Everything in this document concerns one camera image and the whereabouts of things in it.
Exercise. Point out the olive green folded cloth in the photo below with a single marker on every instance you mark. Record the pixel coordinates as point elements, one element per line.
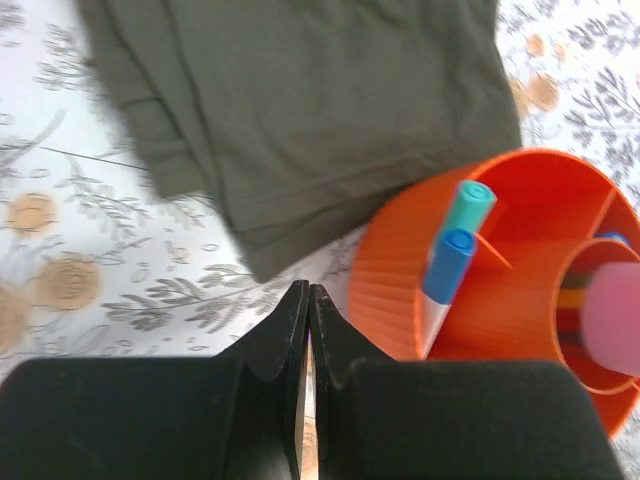
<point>301,118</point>

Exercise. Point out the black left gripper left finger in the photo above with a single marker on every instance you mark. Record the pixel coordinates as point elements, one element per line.
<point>236,415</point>

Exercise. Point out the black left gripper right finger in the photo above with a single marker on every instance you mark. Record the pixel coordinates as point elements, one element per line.
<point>377,418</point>

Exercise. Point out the grey blue short marker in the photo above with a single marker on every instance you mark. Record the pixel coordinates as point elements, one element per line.
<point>615,236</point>

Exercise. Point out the floral patterned table mat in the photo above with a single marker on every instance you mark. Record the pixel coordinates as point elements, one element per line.
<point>93,263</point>

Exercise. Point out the pink clear pencil case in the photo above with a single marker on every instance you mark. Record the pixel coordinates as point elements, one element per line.
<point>606,302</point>

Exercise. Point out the white pen teal cap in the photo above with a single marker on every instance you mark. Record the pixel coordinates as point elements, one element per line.
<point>470,208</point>

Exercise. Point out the white pen blue cap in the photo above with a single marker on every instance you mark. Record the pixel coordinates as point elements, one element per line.
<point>446,270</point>

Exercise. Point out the orange round divided container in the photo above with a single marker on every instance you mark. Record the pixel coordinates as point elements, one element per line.
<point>550,205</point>

